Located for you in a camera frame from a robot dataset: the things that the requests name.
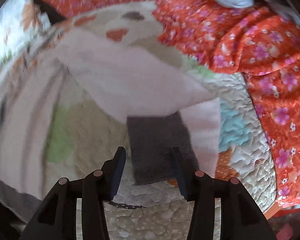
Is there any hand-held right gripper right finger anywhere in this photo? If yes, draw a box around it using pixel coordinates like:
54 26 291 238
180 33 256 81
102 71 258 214
171 147 278 240

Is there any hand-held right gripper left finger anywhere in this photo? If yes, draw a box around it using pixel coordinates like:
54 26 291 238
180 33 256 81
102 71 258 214
19 146 127 240

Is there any heart print quilt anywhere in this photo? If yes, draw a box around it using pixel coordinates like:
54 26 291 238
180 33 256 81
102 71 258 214
0 0 278 240

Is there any orange floral bed sheet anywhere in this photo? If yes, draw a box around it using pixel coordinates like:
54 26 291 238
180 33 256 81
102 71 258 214
35 0 300 218

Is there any black cloth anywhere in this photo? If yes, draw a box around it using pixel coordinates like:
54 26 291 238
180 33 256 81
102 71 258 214
33 0 68 26

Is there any white floral pillow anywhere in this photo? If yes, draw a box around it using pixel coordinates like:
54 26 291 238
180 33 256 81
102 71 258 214
0 0 51 68

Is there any white cloth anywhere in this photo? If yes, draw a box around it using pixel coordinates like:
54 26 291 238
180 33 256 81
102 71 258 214
262 0 300 26

